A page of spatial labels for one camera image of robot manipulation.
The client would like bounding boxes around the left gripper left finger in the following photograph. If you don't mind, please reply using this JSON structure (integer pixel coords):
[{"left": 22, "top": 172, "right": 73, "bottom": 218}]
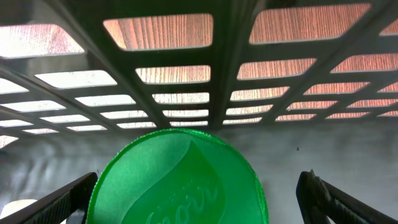
[{"left": 1, "top": 172, "right": 98, "bottom": 224}]

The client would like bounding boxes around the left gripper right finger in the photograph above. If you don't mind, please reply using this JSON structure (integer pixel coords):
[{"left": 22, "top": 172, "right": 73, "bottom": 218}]
[{"left": 296, "top": 170, "right": 397, "bottom": 224}]

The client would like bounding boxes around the green lid jar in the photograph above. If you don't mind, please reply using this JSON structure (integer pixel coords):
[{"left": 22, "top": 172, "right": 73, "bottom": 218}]
[{"left": 86, "top": 129, "right": 269, "bottom": 224}]

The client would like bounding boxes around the beige plastic pouch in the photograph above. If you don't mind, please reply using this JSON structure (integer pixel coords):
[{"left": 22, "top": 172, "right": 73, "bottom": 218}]
[{"left": 1, "top": 199, "right": 67, "bottom": 224}]

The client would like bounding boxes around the grey plastic shopping basket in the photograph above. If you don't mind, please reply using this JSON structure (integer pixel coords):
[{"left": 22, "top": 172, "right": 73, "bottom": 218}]
[{"left": 1, "top": 0, "right": 397, "bottom": 223}]

